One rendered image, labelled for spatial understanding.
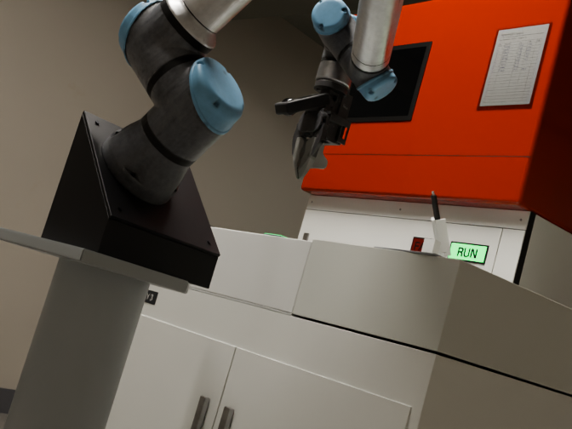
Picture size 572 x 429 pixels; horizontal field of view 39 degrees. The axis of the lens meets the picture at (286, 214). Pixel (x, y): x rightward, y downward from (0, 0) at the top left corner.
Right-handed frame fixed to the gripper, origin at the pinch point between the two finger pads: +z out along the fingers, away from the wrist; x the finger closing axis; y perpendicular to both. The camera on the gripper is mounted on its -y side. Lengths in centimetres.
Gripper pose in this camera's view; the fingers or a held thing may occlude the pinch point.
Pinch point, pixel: (298, 172)
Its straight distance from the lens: 167.1
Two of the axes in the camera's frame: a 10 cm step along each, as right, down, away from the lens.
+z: -2.8, 9.5, -1.4
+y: 7.3, 3.0, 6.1
